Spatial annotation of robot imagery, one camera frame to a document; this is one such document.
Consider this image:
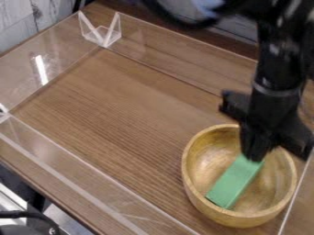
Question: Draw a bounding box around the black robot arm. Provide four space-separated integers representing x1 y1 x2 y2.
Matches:
214 0 314 162

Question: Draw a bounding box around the green rectangular block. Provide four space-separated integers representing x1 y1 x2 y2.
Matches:
204 154 263 209

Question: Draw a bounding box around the clear acrylic corner bracket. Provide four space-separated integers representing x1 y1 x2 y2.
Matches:
78 12 122 49

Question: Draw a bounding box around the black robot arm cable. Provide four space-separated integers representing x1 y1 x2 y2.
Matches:
140 0 222 30

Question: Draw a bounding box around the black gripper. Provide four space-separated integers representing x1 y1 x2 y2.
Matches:
219 84 314 162

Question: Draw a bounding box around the brown wooden bowl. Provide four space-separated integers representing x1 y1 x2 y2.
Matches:
182 124 298 229

